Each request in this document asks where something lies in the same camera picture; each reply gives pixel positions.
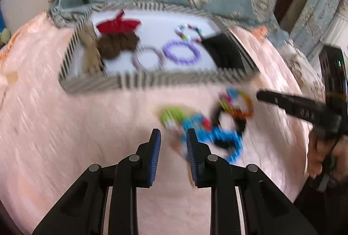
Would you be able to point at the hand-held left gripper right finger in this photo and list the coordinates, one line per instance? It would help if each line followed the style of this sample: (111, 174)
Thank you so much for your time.
(191, 158)

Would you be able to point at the gold hair clip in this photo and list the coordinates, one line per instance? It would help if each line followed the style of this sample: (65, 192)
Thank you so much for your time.
(91, 52)

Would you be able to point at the brown bow hair clip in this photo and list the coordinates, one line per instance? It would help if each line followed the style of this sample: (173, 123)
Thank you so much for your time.
(114, 46)

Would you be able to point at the floral bedsheet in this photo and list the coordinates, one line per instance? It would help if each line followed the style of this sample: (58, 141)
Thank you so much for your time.
(299, 61)

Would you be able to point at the green hair accessory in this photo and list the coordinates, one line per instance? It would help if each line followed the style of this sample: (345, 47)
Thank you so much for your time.
(171, 115)

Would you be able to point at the red bow hair clip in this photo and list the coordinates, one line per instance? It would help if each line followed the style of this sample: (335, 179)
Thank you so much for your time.
(117, 26)

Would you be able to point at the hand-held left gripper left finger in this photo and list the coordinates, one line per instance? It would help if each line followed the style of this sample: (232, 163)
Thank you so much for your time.
(153, 158)

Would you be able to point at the peach quilted bedspread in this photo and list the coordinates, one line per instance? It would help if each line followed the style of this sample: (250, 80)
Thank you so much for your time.
(68, 129)

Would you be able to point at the person's right hand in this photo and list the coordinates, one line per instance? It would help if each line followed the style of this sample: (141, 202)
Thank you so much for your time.
(315, 156)

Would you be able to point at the striped cardboard box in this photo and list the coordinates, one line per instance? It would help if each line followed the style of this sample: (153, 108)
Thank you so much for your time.
(157, 22)

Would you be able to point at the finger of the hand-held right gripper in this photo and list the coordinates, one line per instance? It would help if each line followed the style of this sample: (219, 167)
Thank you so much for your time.
(288, 105)

